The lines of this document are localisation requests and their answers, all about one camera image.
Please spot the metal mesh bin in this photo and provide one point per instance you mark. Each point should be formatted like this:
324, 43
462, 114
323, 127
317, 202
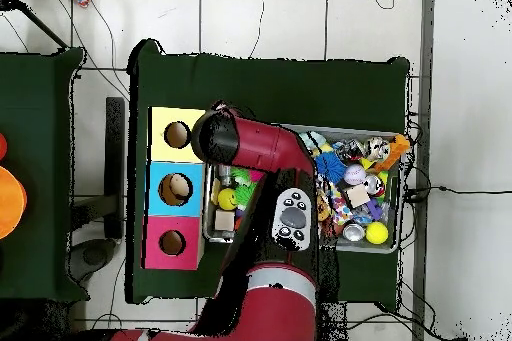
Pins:
360, 247

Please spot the yellow tennis ball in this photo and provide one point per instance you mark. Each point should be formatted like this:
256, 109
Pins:
376, 233

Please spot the yellow smiley ball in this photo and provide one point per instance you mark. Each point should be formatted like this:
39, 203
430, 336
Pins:
228, 199

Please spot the large orange round object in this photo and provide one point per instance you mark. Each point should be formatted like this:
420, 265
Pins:
12, 201

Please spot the dark green table cloth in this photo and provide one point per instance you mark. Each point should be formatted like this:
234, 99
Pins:
280, 89
36, 117

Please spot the green spiky ball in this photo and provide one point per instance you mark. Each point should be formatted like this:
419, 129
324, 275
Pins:
244, 193

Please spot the large blue spiky ball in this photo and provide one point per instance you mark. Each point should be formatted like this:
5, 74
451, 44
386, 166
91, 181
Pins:
331, 167

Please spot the wooden three-hole box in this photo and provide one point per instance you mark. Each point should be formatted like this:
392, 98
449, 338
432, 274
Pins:
176, 153

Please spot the pink spiky ball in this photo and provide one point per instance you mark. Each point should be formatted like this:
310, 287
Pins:
256, 175

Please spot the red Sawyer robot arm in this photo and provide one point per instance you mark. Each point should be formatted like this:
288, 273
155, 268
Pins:
276, 317

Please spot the black panel stand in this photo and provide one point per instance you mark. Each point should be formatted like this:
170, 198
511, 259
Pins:
114, 157

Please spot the white baseball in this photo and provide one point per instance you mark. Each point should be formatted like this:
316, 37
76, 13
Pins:
354, 174

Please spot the small red round object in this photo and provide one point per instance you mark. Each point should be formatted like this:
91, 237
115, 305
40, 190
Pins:
2, 147

